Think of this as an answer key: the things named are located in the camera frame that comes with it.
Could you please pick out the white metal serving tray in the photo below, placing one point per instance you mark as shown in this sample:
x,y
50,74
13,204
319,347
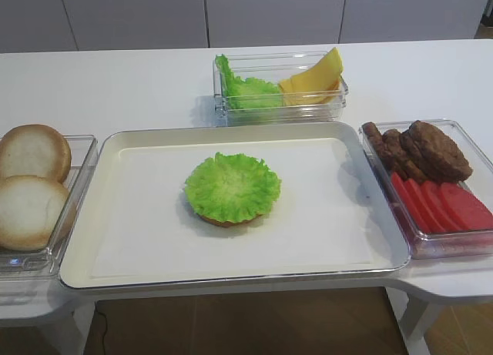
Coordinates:
x,y
136,228

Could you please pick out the leftmost brown beef patty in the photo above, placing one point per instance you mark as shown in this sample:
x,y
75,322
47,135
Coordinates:
x,y
386,156

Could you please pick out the brown beef patty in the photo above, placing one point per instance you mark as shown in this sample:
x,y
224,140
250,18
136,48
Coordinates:
x,y
414,153
386,156
404,165
440,151

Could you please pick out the bun half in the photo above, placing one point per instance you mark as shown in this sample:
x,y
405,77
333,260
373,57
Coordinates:
x,y
30,209
35,150

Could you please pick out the green lettuce in container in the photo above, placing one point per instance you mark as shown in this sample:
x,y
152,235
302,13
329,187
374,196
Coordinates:
x,y
248,93

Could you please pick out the green lettuce leaf on bun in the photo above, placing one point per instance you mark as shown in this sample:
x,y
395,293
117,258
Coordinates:
x,y
232,187

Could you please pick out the clear patty tomato container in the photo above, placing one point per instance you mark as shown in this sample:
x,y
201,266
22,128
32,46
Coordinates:
x,y
437,245

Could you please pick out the clear lettuce cheese container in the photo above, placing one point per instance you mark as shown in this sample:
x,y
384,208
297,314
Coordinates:
x,y
274,68

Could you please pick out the flat yellow cheese slices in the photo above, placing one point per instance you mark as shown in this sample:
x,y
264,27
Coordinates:
x,y
292,98

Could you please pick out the rear bun half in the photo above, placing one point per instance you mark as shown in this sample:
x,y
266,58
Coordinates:
x,y
35,150

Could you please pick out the front bun half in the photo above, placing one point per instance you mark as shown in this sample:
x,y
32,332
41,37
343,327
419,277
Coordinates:
x,y
30,209

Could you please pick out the clear bun container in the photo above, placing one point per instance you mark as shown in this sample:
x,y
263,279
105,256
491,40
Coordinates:
x,y
44,264

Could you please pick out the upright yellow cheese slice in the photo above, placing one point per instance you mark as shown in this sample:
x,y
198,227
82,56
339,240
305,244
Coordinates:
x,y
323,76

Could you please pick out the front brown beef patty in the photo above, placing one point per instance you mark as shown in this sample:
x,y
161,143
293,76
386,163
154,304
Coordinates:
x,y
440,151

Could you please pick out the red tomato slice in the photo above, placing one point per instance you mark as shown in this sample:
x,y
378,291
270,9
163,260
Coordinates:
x,y
428,221
464,208
429,191
406,199

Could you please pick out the bottom bun on tray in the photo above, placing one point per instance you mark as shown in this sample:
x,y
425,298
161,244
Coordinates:
x,y
227,224

